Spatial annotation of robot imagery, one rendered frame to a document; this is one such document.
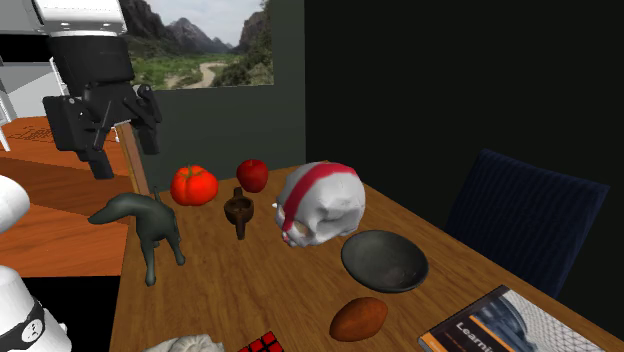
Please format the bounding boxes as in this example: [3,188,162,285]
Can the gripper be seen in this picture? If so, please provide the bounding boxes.
[42,33,164,181]

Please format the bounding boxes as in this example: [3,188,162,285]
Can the dark green dog figure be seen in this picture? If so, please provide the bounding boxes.
[87,186,187,288]

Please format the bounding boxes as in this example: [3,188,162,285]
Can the red tomato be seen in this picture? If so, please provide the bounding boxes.
[169,164,220,207]

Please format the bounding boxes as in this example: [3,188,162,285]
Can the red apple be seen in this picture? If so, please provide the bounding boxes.
[236,158,270,194]

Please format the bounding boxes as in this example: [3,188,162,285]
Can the dark brown wooden scoop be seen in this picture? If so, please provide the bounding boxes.
[223,186,256,242]

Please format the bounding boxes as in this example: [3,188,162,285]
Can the wooden table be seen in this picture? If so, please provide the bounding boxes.
[108,159,624,352]

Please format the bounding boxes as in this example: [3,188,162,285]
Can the white crumpled cloth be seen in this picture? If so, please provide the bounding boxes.
[141,333,227,352]

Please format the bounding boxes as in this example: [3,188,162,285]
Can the white skull with red stripe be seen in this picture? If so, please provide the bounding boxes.
[272,162,367,249]

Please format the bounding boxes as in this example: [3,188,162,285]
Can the red puzzle cube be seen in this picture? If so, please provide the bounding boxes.
[237,330,286,352]

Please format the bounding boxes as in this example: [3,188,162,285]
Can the dark grey bowl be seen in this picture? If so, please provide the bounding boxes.
[340,229,430,295]

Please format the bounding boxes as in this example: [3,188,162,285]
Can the brown oval potato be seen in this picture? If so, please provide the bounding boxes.
[328,296,390,343]

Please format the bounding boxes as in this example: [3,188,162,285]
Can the dark blue chair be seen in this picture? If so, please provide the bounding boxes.
[443,147,612,300]

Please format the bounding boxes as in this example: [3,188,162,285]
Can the book with dark cover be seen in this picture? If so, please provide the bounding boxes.
[418,284,609,352]

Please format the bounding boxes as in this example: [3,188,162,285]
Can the landscape wall picture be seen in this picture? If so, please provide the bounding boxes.
[118,0,276,92]

